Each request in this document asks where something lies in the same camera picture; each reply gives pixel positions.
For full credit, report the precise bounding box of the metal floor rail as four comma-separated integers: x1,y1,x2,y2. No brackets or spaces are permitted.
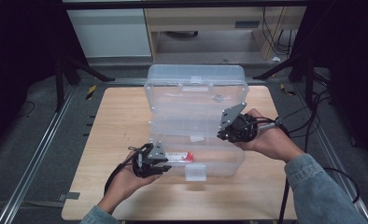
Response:
0,84,78,224
293,83,368,224

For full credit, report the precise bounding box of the grey tape strip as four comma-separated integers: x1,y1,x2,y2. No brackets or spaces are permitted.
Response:
57,191,81,203

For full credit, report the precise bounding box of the clear plastic storage box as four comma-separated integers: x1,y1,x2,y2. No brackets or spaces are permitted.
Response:
143,63,249,183

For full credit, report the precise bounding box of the red and white packet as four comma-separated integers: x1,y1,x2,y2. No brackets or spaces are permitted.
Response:
164,151,195,164

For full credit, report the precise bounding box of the bundle of black cables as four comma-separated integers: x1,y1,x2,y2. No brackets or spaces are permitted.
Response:
261,7,299,57

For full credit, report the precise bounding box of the white cabinet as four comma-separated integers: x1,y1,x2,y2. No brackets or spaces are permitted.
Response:
65,7,152,59

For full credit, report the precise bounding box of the person's right hand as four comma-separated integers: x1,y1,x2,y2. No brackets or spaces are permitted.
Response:
233,107,306,164

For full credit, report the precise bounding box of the yellow and black tape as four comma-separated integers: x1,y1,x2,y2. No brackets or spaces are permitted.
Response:
85,84,98,101
279,82,297,97

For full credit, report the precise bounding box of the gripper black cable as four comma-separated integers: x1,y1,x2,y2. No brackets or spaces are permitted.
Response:
246,115,317,138
103,148,143,196

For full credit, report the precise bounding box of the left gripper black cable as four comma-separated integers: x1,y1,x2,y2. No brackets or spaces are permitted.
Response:
103,148,143,196

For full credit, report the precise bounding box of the person's left hand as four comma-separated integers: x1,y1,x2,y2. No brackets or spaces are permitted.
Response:
97,154,163,216

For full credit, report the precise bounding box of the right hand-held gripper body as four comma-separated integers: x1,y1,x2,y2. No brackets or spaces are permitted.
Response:
219,101,259,144

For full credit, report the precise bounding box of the light wooden desk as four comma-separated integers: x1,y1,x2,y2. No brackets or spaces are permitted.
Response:
143,6,307,62

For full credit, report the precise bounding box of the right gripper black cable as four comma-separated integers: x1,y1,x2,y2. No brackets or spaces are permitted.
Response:
246,115,317,138

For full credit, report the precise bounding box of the black tripod stand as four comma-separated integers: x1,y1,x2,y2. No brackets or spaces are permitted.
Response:
252,54,318,108
54,54,117,113

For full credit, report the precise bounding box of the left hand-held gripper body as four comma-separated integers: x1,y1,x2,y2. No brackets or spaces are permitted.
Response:
128,140,170,179

